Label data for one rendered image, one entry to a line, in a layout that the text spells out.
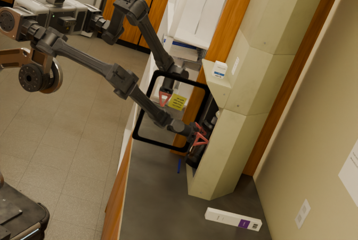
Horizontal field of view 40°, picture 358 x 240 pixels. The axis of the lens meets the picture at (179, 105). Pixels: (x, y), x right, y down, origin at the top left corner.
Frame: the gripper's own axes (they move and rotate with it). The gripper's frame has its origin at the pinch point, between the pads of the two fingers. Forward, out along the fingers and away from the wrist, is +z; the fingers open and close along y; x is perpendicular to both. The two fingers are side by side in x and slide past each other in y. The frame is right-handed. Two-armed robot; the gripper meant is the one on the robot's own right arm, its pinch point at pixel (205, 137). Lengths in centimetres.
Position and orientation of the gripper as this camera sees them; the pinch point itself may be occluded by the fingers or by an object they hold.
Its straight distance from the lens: 238.7
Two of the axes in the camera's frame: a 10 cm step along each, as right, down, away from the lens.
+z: 9.1, 3.3, 2.3
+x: -4.0, 8.5, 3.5
